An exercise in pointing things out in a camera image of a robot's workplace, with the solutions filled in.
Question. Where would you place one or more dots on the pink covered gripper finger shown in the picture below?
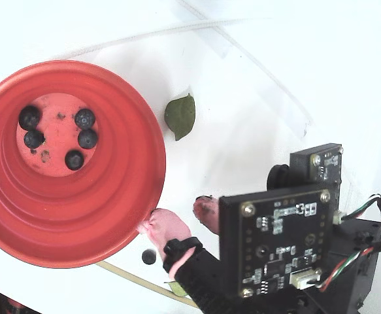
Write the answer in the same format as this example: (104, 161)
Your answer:
(167, 225)

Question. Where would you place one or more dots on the pink stained gripper finger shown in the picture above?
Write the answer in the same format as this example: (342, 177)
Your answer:
(208, 212)

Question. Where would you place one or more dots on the dark blueberry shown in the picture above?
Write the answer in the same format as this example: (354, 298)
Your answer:
(30, 117)
(148, 256)
(85, 118)
(74, 160)
(33, 139)
(87, 139)

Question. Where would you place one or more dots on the red collapsible cup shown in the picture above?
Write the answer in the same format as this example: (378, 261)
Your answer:
(111, 196)

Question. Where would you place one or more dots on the thin wooden stick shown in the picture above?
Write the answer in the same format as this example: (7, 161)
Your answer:
(134, 277)

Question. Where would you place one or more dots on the light green leaf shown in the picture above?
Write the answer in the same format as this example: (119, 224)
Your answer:
(177, 289)

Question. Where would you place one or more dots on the dark green leaf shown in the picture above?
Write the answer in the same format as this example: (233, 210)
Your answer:
(180, 117)

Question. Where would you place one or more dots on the black camera circuit board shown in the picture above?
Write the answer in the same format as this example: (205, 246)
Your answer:
(275, 235)
(308, 160)

